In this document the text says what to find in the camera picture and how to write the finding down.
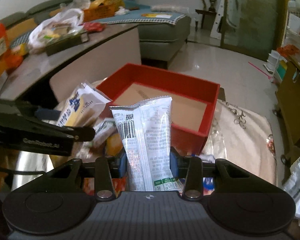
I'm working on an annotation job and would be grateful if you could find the white wire shelf rack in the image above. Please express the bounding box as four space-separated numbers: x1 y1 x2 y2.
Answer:
263 0 300 83

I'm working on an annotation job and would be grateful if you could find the orange plastic basket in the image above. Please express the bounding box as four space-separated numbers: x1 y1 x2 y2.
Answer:
83 0 125 22

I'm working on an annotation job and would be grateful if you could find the blue sofa blanket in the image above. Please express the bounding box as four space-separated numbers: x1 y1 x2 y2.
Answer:
92 0 187 25

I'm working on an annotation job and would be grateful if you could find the white perforated board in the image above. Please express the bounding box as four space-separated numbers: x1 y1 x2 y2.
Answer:
210 0 239 40

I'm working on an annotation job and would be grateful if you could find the grey sofa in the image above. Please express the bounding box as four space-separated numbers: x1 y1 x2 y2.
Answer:
0 0 191 64

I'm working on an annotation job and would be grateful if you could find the dark wooden chair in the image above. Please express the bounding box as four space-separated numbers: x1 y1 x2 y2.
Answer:
195 0 217 29

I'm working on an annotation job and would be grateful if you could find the white silver snack packet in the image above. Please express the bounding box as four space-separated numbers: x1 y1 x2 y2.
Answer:
110 96 183 192

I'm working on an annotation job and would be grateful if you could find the orange snack packet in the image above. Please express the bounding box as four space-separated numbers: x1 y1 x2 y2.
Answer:
106 133 123 156

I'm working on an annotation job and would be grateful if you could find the red bag on table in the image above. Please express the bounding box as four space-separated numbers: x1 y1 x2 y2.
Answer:
82 22 106 33

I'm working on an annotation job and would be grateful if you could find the toast bread packet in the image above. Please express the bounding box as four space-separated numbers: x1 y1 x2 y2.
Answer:
56 82 112 127

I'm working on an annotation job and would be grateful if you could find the grey curved coffee table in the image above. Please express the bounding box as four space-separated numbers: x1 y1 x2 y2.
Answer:
0 24 141 108

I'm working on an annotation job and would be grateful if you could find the white plastic bag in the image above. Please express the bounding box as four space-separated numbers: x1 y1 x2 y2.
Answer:
27 8 84 54

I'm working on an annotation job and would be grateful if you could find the dark green box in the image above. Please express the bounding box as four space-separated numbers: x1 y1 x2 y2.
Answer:
45 30 89 56

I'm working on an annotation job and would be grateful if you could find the blue small snack packet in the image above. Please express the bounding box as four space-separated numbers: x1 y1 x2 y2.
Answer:
203 177 215 195

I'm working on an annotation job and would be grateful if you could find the red cardboard box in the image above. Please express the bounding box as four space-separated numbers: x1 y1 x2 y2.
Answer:
95 63 221 156

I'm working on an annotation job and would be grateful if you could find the floral satin tablecloth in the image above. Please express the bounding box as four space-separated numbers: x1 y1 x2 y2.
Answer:
11 80 278 196

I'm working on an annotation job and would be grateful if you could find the green white wafer packet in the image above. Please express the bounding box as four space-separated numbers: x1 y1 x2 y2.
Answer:
91 118 117 148

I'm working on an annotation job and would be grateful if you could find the wooden cabinet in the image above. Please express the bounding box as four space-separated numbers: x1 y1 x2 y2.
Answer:
275 59 300 158

